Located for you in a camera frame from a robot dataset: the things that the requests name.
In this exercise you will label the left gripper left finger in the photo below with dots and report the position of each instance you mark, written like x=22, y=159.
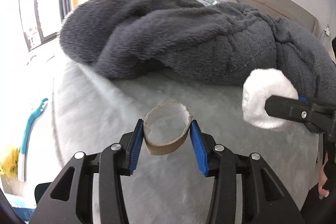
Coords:
x=69, y=198

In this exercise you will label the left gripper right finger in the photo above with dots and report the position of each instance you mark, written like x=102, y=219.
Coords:
x=265, y=199

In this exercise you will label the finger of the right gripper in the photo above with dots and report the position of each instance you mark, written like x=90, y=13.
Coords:
x=317, y=116
x=302, y=98

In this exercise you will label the white balled sock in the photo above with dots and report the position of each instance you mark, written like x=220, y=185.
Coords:
x=258, y=87

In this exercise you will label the black trash bin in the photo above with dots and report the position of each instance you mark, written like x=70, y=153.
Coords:
x=40, y=189

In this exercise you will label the person right hand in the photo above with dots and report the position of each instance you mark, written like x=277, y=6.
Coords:
x=323, y=193

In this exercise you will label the blue snack bag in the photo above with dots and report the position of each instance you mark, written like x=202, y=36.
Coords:
x=24, y=213

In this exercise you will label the yellow plastic bag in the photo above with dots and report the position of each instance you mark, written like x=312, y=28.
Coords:
x=9, y=162

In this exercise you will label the grey bed mattress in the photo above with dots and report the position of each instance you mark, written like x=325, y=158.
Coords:
x=91, y=112

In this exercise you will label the bed headboard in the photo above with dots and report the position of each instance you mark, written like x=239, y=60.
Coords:
x=285, y=9

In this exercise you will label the dark grey fleece blanket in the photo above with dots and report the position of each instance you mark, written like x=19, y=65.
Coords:
x=216, y=44

